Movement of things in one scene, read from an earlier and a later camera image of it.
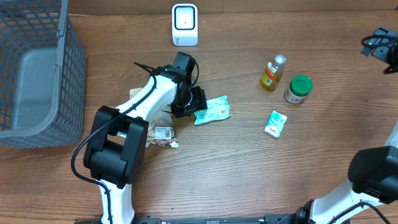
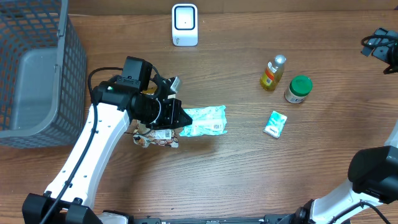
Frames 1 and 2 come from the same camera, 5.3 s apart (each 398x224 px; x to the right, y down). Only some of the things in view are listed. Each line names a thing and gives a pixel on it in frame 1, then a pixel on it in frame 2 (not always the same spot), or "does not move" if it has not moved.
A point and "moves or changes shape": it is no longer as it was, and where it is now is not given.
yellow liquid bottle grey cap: [273, 73] does not move
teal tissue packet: [217, 108] moves or changes shape
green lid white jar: [300, 86] does not move
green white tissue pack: [275, 124] does not move
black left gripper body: [197, 101] → [166, 119]
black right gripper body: [374, 42] does not move
